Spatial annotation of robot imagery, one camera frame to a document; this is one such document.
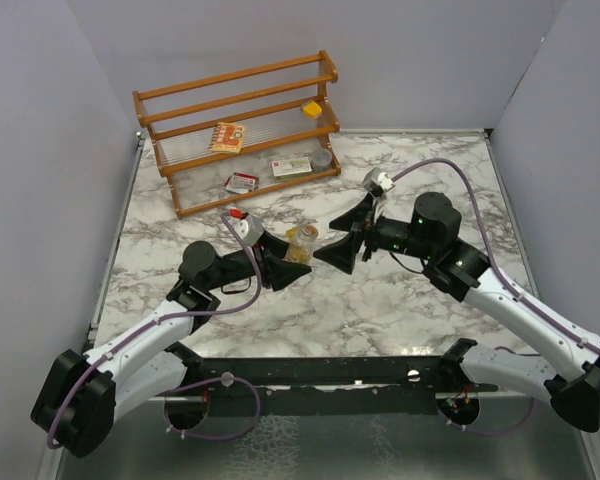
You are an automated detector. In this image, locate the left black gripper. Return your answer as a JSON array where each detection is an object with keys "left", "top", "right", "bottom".
[{"left": 207, "top": 230, "right": 312, "bottom": 291}]

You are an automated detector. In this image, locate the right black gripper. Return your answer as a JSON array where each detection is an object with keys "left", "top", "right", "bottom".
[{"left": 314, "top": 193, "right": 435, "bottom": 273}]

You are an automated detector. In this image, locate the clear pill bottle gold lid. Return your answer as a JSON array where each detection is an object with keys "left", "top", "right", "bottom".
[{"left": 284, "top": 224, "right": 319, "bottom": 265}]

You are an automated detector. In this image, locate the yellow weekly pill organizer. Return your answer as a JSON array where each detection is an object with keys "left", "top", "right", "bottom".
[{"left": 286, "top": 226, "right": 301, "bottom": 243}]

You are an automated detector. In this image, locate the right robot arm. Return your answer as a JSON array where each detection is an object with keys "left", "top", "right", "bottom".
[{"left": 314, "top": 192, "right": 600, "bottom": 432}]

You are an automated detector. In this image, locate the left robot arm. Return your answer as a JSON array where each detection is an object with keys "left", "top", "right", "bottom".
[{"left": 31, "top": 233, "right": 311, "bottom": 457}]

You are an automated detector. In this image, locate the clear round pin jar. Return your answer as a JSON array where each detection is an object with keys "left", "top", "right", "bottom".
[{"left": 310, "top": 148, "right": 332, "bottom": 173}]

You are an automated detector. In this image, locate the red white staples packet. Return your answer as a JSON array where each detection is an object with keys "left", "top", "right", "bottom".
[{"left": 224, "top": 172, "right": 259, "bottom": 195}]

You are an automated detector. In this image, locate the white green stapler box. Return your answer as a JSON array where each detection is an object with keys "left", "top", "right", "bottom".
[{"left": 271, "top": 157, "right": 313, "bottom": 181}]

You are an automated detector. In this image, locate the orange spiral notebook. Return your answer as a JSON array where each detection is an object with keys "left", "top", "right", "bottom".
[{"left": 209, "top": 122, "right": 246, "bottom": 154}]

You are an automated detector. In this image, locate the wooden three-tier shelf rack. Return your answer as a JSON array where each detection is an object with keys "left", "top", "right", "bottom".
[{"left": 133, "top": 50, "right": 341, "bottom": 218}]

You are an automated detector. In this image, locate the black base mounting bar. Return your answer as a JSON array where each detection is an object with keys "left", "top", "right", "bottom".
[{"left": 168, "top": 346, "right": 496, "bottom": 417}]

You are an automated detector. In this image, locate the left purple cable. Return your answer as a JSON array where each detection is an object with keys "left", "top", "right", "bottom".
[{"left": 47, "top": 212, "right": 264, "bottom": 449}]

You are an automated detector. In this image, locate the purple cable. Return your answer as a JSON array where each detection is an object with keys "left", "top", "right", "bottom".
[
  {"left": 389, "top": 158, "right": 600, "bottom": 416},
  {"left": 47, "top": 212, "right": 264, "bottom": 449}
]

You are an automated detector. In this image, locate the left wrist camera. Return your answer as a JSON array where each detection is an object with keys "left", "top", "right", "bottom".
[{"left": 229, "top": 208, "right": 265, "bottom": 246}]

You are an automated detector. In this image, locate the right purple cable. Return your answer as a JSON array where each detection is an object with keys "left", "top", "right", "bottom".
[{"left": 389, "top": 158, "right": 600, "bottom": 416}]

